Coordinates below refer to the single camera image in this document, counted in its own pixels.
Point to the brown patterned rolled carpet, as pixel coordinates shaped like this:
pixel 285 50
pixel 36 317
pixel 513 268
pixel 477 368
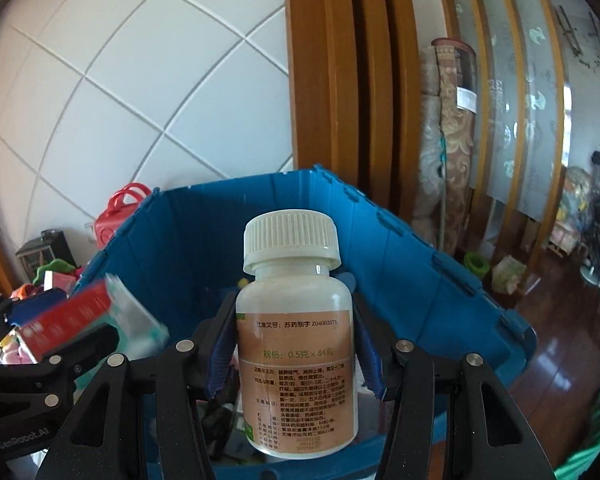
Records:
pixel 457 150

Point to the frosted glass partition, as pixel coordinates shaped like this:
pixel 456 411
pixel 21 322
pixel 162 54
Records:
pixel 520 110

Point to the red white carton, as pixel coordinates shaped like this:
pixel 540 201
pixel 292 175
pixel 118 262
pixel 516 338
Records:
pixel 75 317

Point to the black gift box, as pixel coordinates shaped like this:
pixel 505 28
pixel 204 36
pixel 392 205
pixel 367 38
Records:
pixel 42 252

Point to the green roll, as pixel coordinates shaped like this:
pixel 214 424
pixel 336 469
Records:
pixel 476 265

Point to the white red tissue pack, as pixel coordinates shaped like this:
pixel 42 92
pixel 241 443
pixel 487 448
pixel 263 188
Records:
pixel 57 281

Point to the green cloth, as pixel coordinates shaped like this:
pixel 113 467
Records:
pixel 595 435

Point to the light green box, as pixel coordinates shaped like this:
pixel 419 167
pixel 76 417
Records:
pixel 507 274

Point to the blue plastic crate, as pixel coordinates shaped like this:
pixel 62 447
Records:
pixel 190 240

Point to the green crocodile plush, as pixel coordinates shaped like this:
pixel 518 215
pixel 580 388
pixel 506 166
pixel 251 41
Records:
pixel 55 266

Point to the orange pink plush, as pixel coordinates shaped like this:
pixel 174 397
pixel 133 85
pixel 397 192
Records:
pixel 25 292

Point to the white medicine bottle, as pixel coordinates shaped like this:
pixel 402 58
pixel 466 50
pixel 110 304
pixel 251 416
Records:
pixel 295 320

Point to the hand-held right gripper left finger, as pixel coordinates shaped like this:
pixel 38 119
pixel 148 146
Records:
pixel 222 360

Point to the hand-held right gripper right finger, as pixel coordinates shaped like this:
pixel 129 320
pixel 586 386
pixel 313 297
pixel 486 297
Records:
pixel 370 360

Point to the wooden wall column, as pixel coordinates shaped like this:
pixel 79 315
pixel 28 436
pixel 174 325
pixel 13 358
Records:
pixel 350 70

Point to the red toy suitcase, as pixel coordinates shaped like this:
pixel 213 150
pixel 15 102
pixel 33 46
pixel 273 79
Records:
pixel 112 220

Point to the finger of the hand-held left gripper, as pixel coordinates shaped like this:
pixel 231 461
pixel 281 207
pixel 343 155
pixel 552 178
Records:
pixel 55 370
pixel 35 305

